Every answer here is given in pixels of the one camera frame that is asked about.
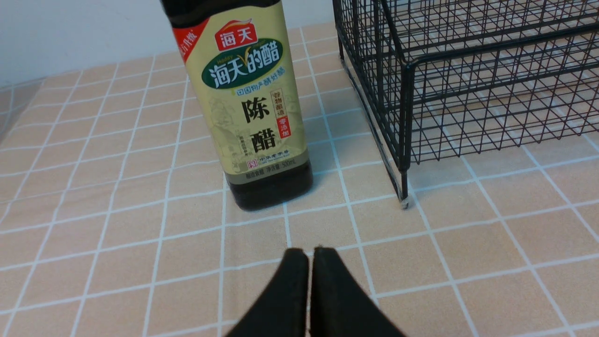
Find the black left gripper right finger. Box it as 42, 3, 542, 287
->
310, 247, 404, 337

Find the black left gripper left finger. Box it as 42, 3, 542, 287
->
227, 248, 309, 337

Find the black wire mesh shelf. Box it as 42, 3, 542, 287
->
332, 0, 599, 208

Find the dark vinegar bottle beige label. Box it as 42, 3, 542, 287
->
161, 0, 313, 211

